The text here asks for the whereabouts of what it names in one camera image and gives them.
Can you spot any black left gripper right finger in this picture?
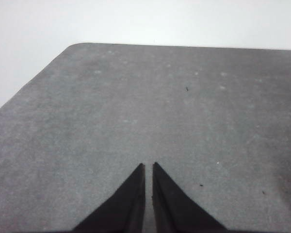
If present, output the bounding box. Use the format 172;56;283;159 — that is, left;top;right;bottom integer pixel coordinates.
152;162;228;233

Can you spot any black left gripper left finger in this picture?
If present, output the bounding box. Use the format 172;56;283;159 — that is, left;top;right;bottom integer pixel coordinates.
71;162;146;233

